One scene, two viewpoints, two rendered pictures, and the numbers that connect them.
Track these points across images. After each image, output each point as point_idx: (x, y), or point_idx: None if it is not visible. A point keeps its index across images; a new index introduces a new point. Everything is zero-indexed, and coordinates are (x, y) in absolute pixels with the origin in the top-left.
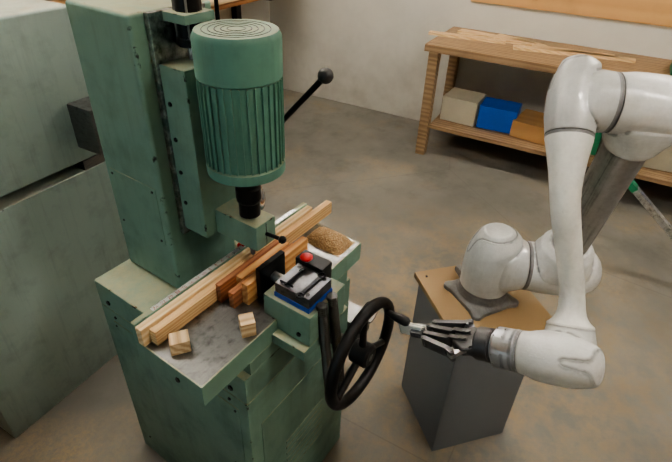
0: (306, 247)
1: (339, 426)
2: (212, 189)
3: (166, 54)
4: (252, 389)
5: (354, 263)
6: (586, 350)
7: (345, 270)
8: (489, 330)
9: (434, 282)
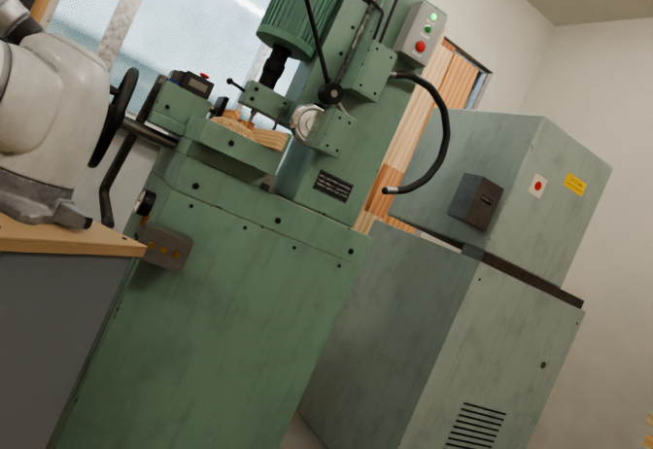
0: (230, 118)
1: (63, 425)
2: (292, 84)
3: None
4: (156, 158)
5: (195, 139)
6: None
7: (192, 135)
8: (32, 17)
9: (104, 230)
